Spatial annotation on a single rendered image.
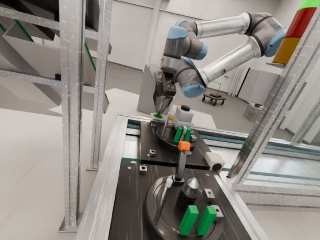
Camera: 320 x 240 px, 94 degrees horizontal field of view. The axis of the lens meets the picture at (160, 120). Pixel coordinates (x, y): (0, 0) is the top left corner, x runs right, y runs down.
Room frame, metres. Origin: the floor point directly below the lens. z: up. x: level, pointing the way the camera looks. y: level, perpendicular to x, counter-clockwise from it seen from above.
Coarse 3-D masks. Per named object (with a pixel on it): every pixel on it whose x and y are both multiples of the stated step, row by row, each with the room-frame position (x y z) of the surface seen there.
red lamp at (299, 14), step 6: (300, 12) 0.36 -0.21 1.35; (306, 12) 0.35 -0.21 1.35; (312, 12) 0.35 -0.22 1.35; (294, 18) 0.37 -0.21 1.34; (300, 18) 0.36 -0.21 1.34; (306, 18) 0.35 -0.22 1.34; (294, 24) 0.36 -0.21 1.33; (300, 24) 0.35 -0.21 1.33; (306, 24) 0.35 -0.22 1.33; (288, 30) 0.37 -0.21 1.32; (294, 30) 0.36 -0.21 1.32; (300, 30) 0.35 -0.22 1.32; (288, 36) 0.37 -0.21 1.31; (294, 36) 0.36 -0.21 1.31; (300, 36) 0.35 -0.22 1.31
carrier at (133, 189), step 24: (120, 168) 0.26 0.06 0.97; (168, 168) 0.30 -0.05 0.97; (120, 192) 0.20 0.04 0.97; (144, 192) 0.22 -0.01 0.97; (168, 192) 0.15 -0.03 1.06; (192, 192) 0.18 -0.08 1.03; (216, 192) 0.26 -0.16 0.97; (120, 216) 0.16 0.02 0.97; (144, 216) 0.17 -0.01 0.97; (168, 216) 0.16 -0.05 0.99; (192, 216) 0.14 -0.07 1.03; (216, 216) 0.18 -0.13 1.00
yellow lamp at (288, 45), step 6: (282, 42) 0.37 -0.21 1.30; (288, 42) 0.36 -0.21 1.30; (294, 42) 0.35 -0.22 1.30; (282, 48) 0.36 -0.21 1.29; (288, 48) 0.35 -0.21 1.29; (294, 48) 0.35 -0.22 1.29; (276, 54) 0.37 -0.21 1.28; (282, 54) 0.36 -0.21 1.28; (288, 54) 0.35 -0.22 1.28; (276, 60) 0.36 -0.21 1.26; (282, 60) 0.35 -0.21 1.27; (288, 60) 0.35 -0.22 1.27
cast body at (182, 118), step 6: (180, 108) 0.45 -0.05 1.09; (186, 108) 0.44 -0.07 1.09; (174, 114) 0.47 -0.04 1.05; (180, 114) 0.42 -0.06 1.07; (186, 114) 0.43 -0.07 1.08; (192, 114) 0.43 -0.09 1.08; (174, 120) 0.45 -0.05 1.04; (180, 120) 0.43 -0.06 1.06; (186, 120) 0.43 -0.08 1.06; (174, 126) 0.44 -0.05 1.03; (180, 126) 0.42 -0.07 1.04; (186, 126) 0.42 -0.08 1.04
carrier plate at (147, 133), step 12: (144, 132) 0.45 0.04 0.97; (144, 144) 0.38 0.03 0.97; (156, 144) 0.40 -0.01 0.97; (204, 144) 0.48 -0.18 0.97; (144, 156) 0.33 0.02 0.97; (156, 156) 0.34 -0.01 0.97; (168, 156) 0.35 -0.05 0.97; (192, 156) 0.38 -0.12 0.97; (192, 168) 0.34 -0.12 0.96; (204, 168) 0.35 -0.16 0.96
